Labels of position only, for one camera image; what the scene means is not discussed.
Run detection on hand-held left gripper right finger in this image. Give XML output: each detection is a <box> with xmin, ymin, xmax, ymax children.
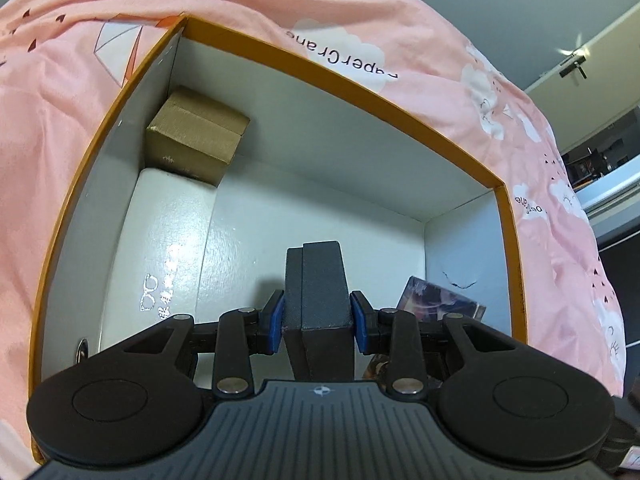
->
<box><xmin>350</xmin><ymin>290</ymin><xmax>521</xmax><ymax>396</ymax></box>

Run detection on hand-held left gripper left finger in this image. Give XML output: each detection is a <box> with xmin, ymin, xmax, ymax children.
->
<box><xmin>122</xmin><ymin>290</ymin><xmax>286</xmax><ymax>396</ymax></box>

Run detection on dark grey box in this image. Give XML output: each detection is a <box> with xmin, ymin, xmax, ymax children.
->
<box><xmin>284</xmin><ymin>241</ymin><xmax>357</xmax><ymax>382</ymax></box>

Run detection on white glasses case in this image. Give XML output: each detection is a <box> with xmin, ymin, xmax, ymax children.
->
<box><xmin>97</xmin><ymin>167</ymin><xmax>221</xmax><ymax>361</ymax></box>

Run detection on orange cardboard box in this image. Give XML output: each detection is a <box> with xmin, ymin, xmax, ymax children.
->
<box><xmin>27</xmin><ymin>15</ymin><xmax>528</xmax><ymax>466</ymax></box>

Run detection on small gold fabric box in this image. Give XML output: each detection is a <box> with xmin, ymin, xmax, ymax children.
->
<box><xmin>145</xmin><ymin>85</ymin><xmax>251</xmax><ymax>186</ymax></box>

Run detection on pink cloud print blanket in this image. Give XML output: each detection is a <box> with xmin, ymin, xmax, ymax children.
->
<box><xmin>0</xmin><ymin>0</ymin><xmax>628</xmax><ymax>461</ymax></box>

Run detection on white door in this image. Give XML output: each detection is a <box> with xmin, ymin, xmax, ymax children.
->
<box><xmin>522</xmin><ymin>0</ymin><xmax>640</xmax><ymax>156</ymax></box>

